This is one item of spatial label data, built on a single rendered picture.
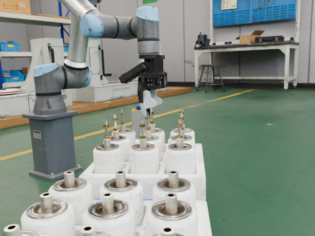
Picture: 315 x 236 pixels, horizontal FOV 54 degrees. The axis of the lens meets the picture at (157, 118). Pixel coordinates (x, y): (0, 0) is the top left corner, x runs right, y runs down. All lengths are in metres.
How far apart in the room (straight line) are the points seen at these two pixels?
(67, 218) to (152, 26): 0.67
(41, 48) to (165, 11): 4.01
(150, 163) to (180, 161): 0.09
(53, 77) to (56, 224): 0.98
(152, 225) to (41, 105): 1.04
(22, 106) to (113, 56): 5.00
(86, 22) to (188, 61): 5.62
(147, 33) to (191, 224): 0.66
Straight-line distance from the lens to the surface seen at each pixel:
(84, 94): 3.80
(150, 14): 1.05
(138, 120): 1.37
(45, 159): 1.53
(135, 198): 0.69
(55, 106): 1.50
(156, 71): 1.05
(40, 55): 3.44
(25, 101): 3.13
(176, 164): 0.96
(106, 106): 3.70
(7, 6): 6.28
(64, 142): 1.53
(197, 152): 1.18
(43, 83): 1.50
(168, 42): 6.87
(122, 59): 7.69
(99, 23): 1.05
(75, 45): 1.50
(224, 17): 6.16
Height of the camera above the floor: 0.52
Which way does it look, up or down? 10 degrees down
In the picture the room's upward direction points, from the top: 2 degrees counter-clockwise
